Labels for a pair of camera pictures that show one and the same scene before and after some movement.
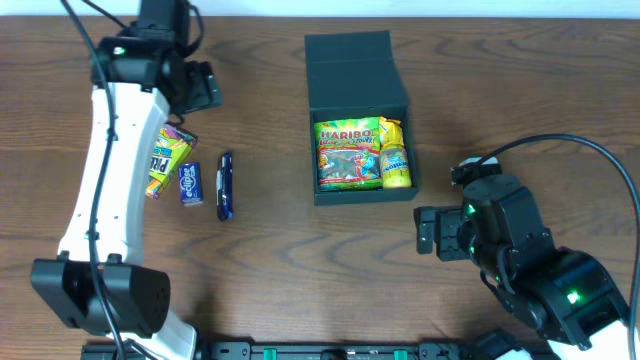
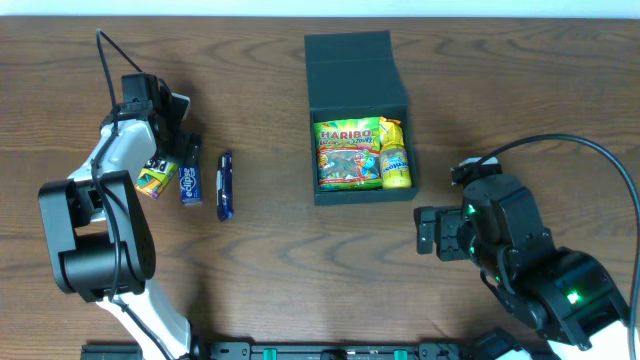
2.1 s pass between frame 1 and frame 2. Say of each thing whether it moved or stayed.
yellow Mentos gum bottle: stayed
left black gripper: moved
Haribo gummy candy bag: stayed
